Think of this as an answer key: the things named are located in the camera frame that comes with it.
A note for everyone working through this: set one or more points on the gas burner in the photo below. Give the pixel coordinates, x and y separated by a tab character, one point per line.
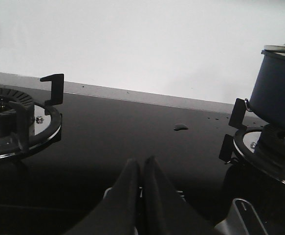
262	147
27	124

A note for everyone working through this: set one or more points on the left gas burner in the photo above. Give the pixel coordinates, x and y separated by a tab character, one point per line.
27	124

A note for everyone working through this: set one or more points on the silver stove knob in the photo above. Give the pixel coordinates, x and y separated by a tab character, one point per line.
107	192
242	219

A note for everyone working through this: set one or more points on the black glass gas stove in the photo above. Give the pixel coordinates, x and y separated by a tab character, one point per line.
51	189

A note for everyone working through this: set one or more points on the left silver stove knob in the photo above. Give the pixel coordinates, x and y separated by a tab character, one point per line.
107	192

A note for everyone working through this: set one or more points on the dark blue pot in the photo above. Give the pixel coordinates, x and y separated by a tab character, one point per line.
267	100

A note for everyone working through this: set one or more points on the right gas burner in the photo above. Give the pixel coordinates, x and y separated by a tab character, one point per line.
262	147

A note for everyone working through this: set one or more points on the right silver stove knob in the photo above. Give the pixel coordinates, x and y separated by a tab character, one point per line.
242	219

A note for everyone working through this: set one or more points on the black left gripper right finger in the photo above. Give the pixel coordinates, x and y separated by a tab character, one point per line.
167	213

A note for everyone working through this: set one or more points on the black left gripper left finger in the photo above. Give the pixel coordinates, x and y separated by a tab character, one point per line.
114	215

